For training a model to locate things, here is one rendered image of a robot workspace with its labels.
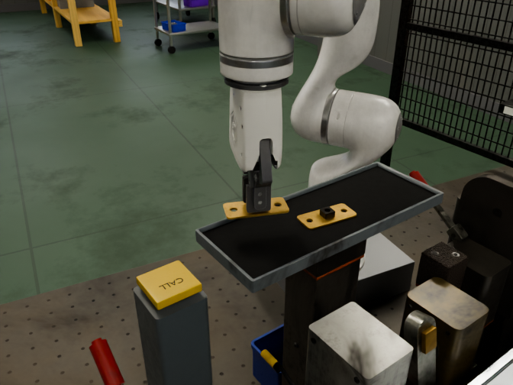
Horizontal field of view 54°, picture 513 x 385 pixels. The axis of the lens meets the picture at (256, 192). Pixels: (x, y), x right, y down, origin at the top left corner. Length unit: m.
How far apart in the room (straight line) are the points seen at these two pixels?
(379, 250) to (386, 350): 0.72
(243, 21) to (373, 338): 0.39
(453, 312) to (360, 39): 0.52
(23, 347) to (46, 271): 1.44
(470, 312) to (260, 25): 0.47
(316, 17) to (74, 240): 2.48
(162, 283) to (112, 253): 2.10
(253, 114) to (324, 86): 0.49
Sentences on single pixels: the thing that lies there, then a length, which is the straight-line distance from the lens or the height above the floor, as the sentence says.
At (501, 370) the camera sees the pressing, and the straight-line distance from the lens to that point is 0.81.
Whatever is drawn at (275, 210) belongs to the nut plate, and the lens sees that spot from 0.66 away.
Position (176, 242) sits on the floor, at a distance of 2.73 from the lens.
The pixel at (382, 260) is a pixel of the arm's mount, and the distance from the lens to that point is 1.30.
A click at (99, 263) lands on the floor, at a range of 2.67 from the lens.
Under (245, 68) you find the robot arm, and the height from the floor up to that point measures 1.40.
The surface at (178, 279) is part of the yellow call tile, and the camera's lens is 0.63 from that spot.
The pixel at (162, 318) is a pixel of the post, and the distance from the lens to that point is 0.61.
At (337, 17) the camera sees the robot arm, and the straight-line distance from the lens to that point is 0.52.
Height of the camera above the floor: 1.55
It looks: 29 degrees down
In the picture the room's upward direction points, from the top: straight up
